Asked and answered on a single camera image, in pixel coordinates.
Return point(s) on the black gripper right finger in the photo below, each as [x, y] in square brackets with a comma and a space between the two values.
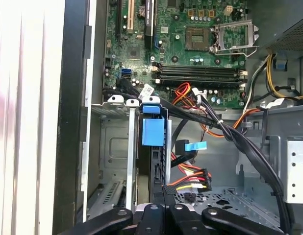
[183, 220]

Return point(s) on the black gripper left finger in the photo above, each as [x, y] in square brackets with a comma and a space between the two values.
[151, 220]

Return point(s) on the hard disk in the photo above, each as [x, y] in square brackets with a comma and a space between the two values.
[152, 132]

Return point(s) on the metal disk bay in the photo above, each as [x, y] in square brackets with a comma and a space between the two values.
[112, 147]

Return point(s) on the black RAM slot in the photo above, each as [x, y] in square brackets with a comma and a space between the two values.
[198, 83]
[198, 71]
[198, 65]
[198, 78]

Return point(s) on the black expansion slot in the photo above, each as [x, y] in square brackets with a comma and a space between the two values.
[119, 19]

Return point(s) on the cream expansion slot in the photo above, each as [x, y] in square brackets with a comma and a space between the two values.
[130, 17]

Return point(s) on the grey metal drive cage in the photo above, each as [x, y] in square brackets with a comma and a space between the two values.
[296, 171]

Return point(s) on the black PC case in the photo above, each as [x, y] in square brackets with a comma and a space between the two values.
[70, 122]

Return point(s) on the blue board connector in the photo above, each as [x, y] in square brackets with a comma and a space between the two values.
[126, 73]

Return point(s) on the green motherboard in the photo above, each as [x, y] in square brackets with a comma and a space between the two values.
[171, 54]

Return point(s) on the CPU socket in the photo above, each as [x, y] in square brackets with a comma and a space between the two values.
[197, 39]

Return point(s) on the metal socket cover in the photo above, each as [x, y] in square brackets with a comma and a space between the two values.
[250, 34]

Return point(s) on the grey power supply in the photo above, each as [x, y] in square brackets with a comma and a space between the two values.
[288, 36]

